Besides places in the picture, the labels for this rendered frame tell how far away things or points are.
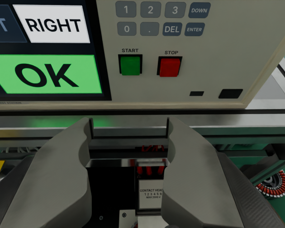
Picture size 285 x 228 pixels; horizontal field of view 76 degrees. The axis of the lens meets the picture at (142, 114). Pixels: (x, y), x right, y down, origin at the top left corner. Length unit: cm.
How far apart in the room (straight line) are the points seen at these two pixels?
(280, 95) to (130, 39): 22
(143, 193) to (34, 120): 24
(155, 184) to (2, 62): 31
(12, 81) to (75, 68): 7
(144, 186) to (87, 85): 25
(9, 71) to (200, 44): 19
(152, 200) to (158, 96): 23
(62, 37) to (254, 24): 16
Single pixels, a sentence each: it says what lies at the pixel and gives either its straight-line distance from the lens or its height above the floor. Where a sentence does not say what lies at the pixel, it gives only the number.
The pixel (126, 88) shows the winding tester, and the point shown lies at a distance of 21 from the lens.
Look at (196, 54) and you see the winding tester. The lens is 19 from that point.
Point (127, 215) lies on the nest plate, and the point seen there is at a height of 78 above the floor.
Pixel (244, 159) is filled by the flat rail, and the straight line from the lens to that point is 33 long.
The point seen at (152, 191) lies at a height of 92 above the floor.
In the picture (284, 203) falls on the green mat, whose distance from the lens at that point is 69.
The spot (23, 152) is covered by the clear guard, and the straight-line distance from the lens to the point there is 30.
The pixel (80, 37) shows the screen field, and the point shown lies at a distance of 18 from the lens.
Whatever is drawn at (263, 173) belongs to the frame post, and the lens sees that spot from 38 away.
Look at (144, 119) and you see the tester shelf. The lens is 22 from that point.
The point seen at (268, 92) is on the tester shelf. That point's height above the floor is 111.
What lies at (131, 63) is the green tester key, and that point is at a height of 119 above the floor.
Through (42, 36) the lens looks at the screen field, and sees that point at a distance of 19.
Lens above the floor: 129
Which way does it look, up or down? 52 degrees down
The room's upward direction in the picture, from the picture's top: 2 degrees clockwise
